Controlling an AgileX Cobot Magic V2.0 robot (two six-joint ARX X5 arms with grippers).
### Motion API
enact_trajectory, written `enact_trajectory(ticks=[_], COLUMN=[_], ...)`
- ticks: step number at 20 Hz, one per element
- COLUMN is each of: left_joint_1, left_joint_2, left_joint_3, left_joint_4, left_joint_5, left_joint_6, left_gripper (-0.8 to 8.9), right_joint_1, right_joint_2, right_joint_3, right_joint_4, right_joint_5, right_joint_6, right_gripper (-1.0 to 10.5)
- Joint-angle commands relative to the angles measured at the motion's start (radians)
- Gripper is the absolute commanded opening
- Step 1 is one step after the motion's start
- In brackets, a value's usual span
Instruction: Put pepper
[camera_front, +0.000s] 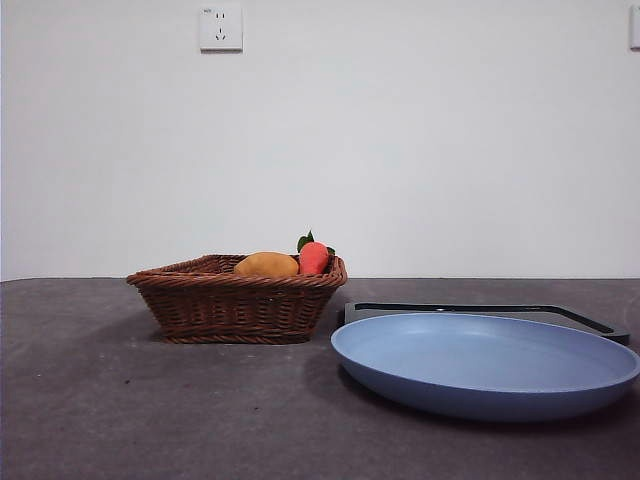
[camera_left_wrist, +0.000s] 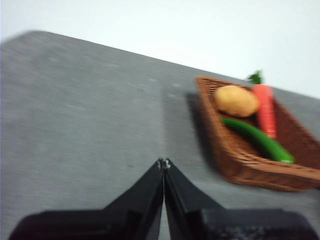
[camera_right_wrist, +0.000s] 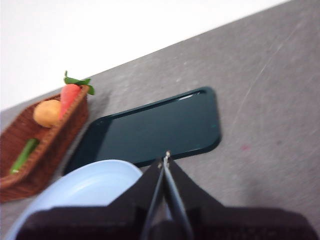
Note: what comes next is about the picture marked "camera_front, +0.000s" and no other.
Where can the blue round plate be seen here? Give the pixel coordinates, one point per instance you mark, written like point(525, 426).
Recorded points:
point(480, 360)

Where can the orange carrot with green leaves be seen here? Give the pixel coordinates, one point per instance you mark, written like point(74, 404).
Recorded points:
point(314, 257)

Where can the yellow-brown potato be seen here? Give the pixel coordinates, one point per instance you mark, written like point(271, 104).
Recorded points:
point(266, 264)

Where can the brown wicker basket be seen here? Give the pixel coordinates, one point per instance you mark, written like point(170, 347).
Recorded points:
point(225, 307)

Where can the black flat tray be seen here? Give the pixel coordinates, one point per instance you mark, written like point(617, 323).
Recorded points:
point(585, 320)

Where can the white wall socket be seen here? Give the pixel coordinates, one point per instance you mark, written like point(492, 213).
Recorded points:
point(221, 28)

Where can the white wall plate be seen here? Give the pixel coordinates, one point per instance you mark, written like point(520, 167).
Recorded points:
point(635, 27)

